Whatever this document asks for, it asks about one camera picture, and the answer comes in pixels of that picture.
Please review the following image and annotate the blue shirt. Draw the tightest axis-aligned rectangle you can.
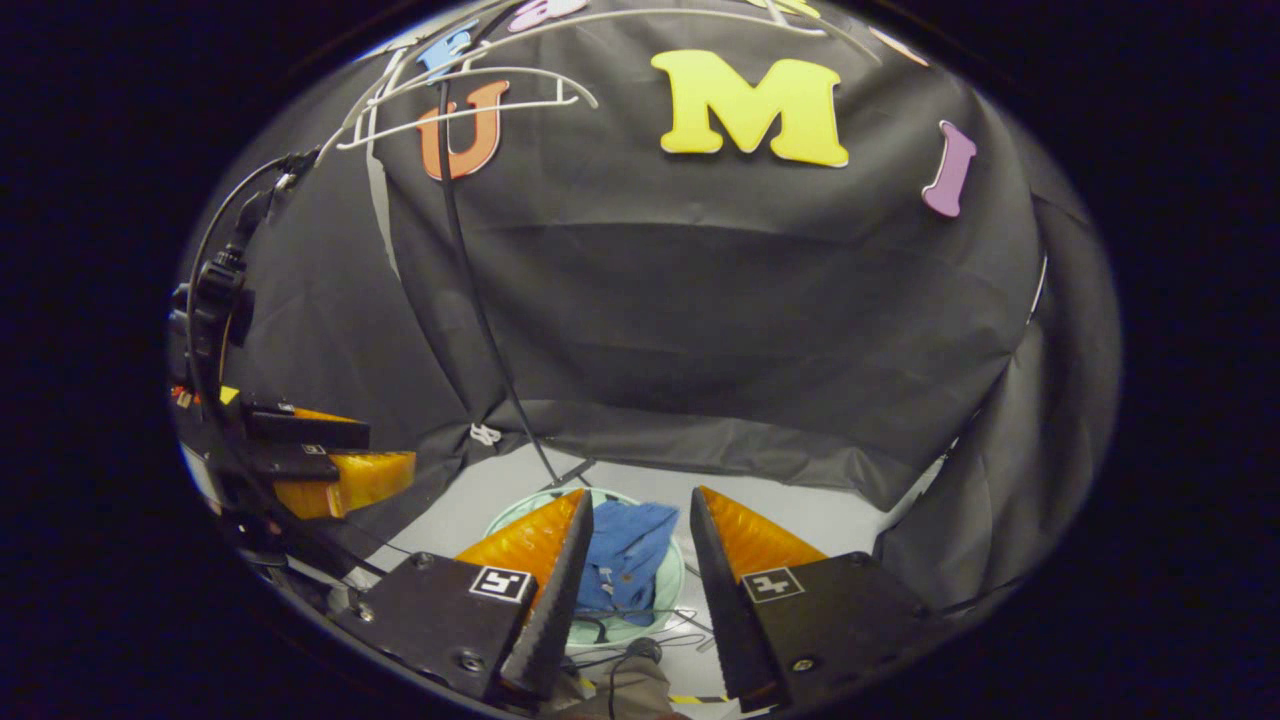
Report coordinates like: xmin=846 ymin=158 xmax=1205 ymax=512
xmin=575 ymin=500 xmax=681 ymax=626

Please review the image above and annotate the empty white clothes hanger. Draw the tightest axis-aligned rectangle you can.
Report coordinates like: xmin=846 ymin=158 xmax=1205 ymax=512
xmin=335 ymin=65 xmax=601 ymax=153

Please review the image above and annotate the black clothes rack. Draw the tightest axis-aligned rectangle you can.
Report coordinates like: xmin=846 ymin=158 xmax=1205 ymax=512
xmin=435 ymin=0 xmax=598 ymax=491

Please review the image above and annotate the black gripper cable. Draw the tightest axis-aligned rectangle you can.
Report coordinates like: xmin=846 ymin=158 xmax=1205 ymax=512
xmin=185 ymin=148 xmax=323 ymax=421

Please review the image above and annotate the person's khaki trouser leg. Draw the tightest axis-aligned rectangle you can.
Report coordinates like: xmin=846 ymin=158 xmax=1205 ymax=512
xmin=545 ymin=655 xmax=693 ymax=720

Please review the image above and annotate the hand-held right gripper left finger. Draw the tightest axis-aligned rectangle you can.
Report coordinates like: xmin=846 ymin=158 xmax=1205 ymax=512
xmin=335 ymin=488 xmax=596 ymax=701

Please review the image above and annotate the black backdrop cloth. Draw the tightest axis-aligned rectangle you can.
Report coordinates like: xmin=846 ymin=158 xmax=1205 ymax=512
xmin=175 ymin=0 xmax=1121 ymax=621

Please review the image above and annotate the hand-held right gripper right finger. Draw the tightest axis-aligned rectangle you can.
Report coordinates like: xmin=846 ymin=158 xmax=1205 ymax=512
xmin=688 ymin=486 xmax=931 ymax=713

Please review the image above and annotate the thin black cable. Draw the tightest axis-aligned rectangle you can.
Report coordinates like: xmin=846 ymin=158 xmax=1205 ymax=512
xmin=565 ymin=605 xmax=721 ymax=701

